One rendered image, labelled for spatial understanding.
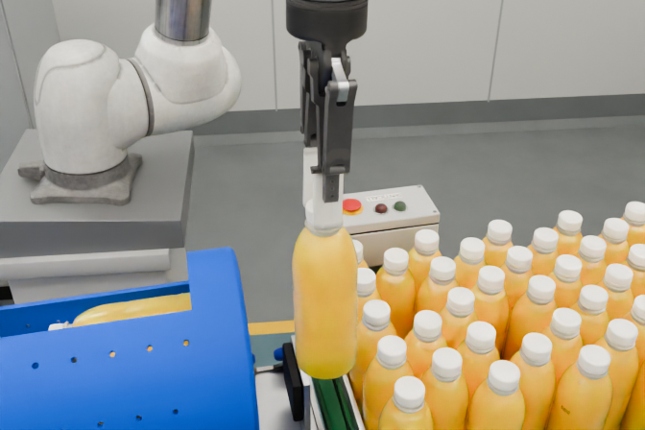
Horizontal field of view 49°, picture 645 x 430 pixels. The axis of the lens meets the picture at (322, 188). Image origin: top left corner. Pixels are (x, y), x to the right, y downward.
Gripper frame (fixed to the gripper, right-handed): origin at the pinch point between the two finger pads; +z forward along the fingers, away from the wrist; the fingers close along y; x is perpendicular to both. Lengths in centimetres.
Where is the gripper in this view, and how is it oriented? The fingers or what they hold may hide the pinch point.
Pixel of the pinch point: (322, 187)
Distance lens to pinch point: 73.2
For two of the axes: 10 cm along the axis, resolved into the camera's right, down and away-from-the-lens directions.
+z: -0.2, 8.8, 4.8
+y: 2.4, 4.7, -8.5
